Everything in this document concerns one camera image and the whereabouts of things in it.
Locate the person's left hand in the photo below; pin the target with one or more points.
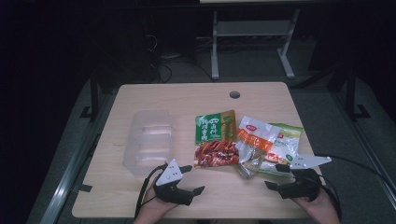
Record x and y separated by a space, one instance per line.
151 210

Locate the white metal table frame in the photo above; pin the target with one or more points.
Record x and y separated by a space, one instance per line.
252 28

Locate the green seasoning packet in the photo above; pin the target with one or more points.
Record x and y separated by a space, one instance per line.
211 133

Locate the orange and white food packet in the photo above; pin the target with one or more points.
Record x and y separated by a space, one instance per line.
257 137

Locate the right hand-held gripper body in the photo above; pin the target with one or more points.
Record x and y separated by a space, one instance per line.
303 186

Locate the grey round table grommet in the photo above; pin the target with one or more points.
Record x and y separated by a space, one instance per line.
234 95

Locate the clear plastic container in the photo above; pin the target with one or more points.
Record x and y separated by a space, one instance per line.
149 140

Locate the green and white food packet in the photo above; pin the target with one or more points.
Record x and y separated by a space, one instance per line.
288 143

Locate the black metal stand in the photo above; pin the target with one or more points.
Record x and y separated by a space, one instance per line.
94 96
351 93

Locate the person's right hand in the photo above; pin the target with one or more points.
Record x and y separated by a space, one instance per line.
320 210

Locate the black tape piece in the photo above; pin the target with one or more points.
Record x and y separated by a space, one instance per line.
85 188

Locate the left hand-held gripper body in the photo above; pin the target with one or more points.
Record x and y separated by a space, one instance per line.
169 175

